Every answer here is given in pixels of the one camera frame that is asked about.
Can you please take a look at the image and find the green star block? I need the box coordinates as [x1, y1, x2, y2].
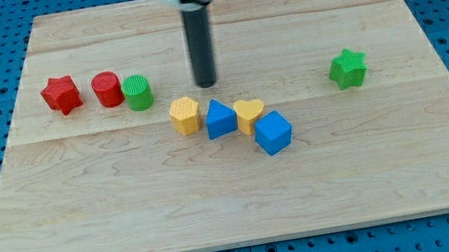
[329, 48, 368, 90]

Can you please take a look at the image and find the blue triangle block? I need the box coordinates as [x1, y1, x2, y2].
[205, 99, 237, 139]

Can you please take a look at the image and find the red cylinder block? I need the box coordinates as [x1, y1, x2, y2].
[90, 71, 125, 108]

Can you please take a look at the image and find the yellow heart block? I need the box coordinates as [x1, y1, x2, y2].
[233, 99, 265, 136]

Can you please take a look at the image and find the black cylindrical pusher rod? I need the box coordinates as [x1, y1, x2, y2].
[181, 7, 217, 88]

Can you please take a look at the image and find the green cylinder block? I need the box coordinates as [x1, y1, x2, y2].
[121, 74, 154, 112]

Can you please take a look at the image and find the yellow hexagon block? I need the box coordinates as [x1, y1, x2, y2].
[169, 96, 202, 136]

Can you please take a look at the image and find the red star block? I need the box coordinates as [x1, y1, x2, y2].
[40, 76, 83, 115]

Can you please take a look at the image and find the blue cube block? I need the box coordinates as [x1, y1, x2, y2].
[254, 111, 293, 155]

